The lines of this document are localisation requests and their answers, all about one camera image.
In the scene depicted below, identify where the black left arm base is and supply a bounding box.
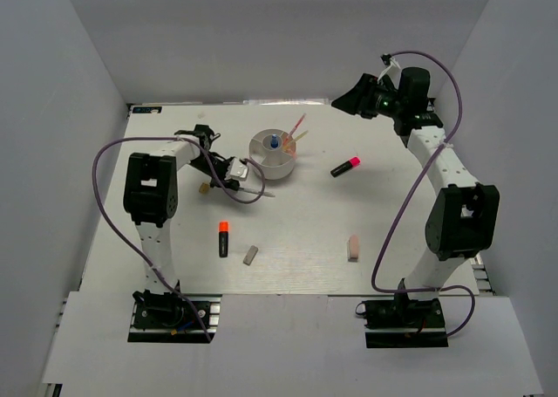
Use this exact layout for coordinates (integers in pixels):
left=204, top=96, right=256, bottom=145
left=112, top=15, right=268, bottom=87
left=127, top=291, right=221, bottom=344

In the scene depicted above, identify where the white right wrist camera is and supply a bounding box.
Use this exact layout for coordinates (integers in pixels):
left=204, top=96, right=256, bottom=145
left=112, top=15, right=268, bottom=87
left=378, top=53, right=401, bottom=83

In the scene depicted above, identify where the pink eraser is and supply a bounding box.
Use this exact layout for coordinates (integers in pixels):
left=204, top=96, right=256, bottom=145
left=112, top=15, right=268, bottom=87
left=347, top=235, right=360, bottom=262

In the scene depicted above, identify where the slim yellow highlighter pen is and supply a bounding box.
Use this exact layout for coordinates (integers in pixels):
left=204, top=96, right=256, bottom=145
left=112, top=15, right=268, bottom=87
left=283, top=130, right=309, bottom=148

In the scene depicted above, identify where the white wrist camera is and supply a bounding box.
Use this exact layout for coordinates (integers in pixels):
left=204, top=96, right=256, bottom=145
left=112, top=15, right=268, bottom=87
left=225, top=157, right=249, bottom=182
left=378, top=53, right=401, bottom=83

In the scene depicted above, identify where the black highlighter pink cap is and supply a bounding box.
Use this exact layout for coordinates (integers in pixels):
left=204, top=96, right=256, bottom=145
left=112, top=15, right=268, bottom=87
left=330, top=156, right=361, bottom=178

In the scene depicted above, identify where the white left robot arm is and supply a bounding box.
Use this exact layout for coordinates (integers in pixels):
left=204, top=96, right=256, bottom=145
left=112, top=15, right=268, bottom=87
left=123, top=125, right=248, bottom=295

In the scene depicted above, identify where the black highlighter orange cap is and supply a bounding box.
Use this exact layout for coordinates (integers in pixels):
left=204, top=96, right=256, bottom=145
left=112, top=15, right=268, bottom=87
left=218, top=221, right=229, bottom=257

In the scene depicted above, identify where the white round divided organizer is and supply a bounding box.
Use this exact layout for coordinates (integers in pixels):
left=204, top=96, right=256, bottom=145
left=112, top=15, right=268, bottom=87
left=248, top=129, right=296, bottom=181

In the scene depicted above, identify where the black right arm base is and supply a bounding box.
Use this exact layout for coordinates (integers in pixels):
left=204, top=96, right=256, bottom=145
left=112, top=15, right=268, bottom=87
left=355, top=294, right=448, bottom=349

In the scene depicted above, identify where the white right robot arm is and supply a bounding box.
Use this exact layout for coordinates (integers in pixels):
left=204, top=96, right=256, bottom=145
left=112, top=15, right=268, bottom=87
left=331, top=67, right=500, bottom=326

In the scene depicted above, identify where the clear grey pen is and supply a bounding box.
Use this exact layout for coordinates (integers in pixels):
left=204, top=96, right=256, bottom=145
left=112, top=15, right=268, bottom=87
left=238, top=187, right=276, bottom=197

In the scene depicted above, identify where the slim pink highlighter pen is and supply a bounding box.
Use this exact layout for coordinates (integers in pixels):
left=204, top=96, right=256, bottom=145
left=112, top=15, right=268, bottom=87
left=287, top=113, right=306, bottom=139

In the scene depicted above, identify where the small blue-capped clear bottle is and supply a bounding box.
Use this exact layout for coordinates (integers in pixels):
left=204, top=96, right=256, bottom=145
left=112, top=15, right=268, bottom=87
left=270, top=134, right=279, bottom=149

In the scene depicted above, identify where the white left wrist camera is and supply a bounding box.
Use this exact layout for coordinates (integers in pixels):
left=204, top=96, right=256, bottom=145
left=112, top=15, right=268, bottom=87
left=225, top=157, right=249, bottom=182

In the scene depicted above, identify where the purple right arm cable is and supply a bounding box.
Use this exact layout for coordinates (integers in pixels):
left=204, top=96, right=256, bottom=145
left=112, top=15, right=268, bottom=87
left=370, top=49, right=477, bottom=339

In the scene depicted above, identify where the left blue table label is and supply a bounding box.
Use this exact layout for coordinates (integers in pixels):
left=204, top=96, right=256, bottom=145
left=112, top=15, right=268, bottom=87
left=131, top=106, right=162, bottom=114

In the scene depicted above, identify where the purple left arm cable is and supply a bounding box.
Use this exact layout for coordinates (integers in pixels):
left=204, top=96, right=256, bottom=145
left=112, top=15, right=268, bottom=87
left=92, top=136, right=268, bottom=343

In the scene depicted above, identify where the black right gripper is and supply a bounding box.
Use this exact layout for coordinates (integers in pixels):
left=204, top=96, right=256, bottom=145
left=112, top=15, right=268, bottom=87
left=331, top=73, right=405, bottom=120

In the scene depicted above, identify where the grey eraser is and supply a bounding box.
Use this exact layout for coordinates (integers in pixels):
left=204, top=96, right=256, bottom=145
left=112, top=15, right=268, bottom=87
left=243, top=245, right=259, bottom=266

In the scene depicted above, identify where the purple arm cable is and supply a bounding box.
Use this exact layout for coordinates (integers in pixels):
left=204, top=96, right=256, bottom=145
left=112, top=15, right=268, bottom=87
left=92, top=136, right=268, bottom=343
left=370, top=49, right=477, bottom=339

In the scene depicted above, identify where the small tan eraser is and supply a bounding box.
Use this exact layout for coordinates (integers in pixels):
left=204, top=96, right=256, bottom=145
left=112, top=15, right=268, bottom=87
left=199, top=183, right=210, bottom=195

